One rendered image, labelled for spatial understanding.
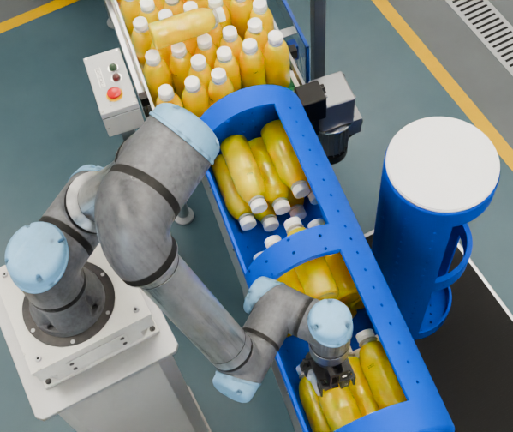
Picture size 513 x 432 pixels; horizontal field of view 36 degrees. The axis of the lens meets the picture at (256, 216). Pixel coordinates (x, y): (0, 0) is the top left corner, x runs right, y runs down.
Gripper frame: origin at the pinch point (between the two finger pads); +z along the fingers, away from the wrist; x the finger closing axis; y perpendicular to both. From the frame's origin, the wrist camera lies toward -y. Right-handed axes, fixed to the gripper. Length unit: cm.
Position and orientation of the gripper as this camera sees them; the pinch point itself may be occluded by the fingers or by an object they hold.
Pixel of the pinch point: (323, 371)
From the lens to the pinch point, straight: 170.6
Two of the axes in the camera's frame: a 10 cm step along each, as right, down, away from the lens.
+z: 0.6, 4.8, 8.7
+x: 9.4, -3.2, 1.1
